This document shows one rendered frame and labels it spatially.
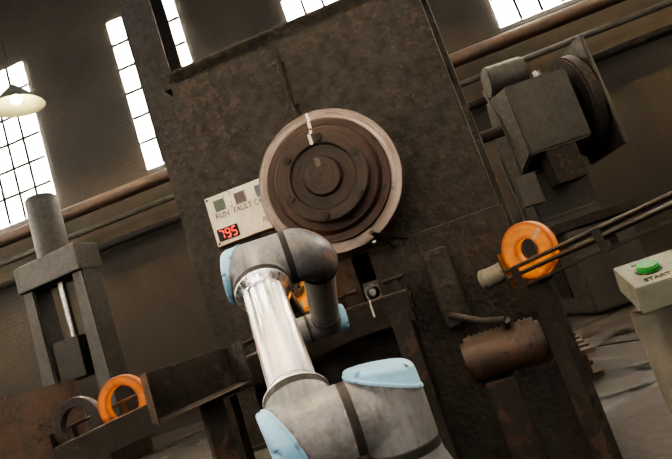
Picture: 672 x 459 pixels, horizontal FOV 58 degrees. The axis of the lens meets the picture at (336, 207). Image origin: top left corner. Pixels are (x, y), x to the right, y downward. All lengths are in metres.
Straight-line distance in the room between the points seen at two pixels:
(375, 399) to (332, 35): 1.53
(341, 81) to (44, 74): 8.73
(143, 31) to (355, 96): 3.54
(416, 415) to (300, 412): 0.18
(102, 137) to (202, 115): 7.51
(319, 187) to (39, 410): 2.88
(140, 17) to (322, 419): 4.85
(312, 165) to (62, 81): 8.72
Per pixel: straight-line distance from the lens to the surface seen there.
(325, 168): 1.86
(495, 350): 1.72
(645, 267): 1.19
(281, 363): 1.06
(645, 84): 8.60
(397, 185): 1.91
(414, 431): 0.99
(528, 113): 6.12
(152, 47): 5.41
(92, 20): 10.46
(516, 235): 1.72
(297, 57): 2.25
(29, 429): 4.32
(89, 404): 2.32
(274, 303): 1.16
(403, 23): 2.22
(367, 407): 0.97
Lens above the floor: 0.69
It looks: 10 degrees up
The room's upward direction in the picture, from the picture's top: 19 degrees counter-clockwise
